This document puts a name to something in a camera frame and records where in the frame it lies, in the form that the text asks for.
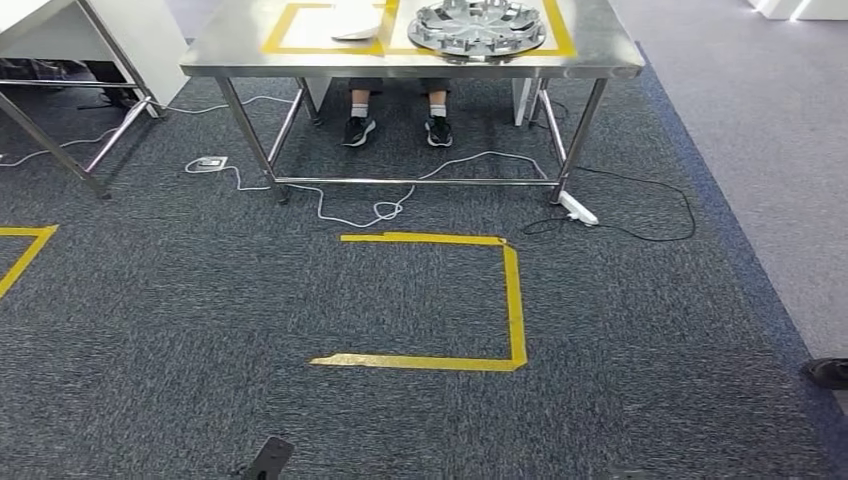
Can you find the grey plastic wheel hubcap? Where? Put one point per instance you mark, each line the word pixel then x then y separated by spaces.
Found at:
pixel 477 30

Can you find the white plastic shell part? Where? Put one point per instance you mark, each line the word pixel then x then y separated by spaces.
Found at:
pixel 361 30

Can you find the yellow workbench tape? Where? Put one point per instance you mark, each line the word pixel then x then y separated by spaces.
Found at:
pixel 560 26

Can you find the stainless steel workbench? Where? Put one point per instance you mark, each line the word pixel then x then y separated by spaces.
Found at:
pixel 232 40

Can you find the yellow floor tape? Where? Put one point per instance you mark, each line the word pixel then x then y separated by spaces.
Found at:
pixel 26 255
pixel 513 305

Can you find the white power strip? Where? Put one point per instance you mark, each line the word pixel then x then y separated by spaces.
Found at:
pixel 580 210

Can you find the white floor outlet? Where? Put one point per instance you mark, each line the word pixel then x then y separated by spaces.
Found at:
pixel 210 164

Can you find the white side table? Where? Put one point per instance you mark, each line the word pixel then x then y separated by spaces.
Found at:
pixel 152 40

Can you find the white lit plinth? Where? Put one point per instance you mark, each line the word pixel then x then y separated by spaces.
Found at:
pixel 808 8

